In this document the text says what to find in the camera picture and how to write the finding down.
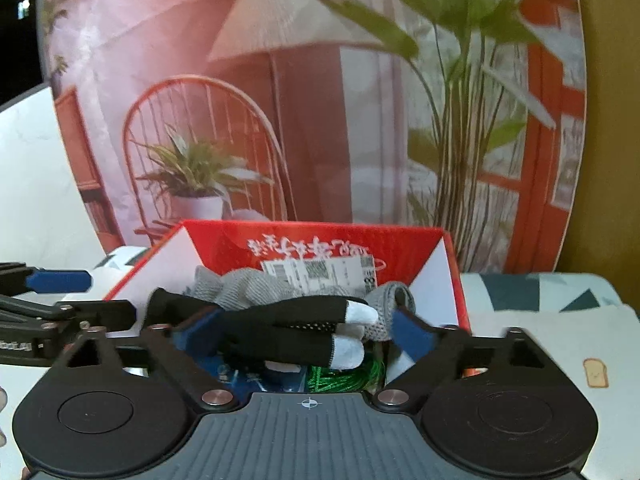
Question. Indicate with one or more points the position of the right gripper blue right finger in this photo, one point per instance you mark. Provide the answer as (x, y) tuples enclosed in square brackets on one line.
[(413, 336)]

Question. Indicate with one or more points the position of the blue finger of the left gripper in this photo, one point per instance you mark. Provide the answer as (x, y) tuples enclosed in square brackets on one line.
[(58, 281)]

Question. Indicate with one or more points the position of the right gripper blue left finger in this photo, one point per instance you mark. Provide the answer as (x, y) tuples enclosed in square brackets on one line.
[(199, 335)]

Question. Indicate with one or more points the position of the grey knitted glove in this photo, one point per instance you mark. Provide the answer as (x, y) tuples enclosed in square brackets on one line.
[(244, 288)]

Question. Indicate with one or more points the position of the blue cotton pad bag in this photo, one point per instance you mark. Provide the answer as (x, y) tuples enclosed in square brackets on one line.
[(243, 383)]

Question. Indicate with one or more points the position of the black glove with white fingertips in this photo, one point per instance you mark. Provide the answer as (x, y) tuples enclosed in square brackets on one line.
[(323, 331)]

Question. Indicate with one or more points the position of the green fabric zongzi pouch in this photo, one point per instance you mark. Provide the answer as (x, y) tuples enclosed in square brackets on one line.
[(366, 377)]

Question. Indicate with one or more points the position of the printed living room backdrop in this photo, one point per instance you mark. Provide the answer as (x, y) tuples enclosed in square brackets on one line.
[(468, 115)]

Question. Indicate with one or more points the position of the white marble board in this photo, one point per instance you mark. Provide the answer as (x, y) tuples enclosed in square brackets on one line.
[(55, 209)]

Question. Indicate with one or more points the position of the red strawberry cardboard box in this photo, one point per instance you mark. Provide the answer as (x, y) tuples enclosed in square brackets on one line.
[(308, 255)]

